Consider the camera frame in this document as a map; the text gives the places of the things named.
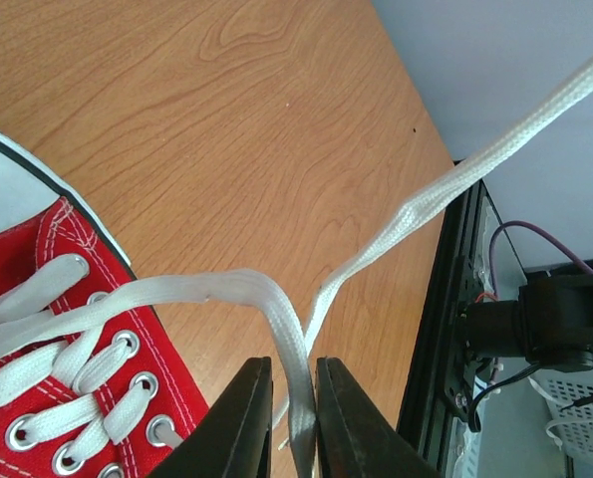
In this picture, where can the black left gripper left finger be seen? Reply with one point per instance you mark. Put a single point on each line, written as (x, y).
(234, 437)

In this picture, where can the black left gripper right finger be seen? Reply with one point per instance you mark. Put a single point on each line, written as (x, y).
(354, 438)

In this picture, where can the white shoelace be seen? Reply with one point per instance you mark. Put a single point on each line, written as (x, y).
(294, 339)

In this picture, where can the black aluminium cage frame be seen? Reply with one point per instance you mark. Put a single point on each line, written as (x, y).
(428, 408)

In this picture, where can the red canvas sneaker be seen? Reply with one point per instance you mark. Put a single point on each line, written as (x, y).
(77, 399)

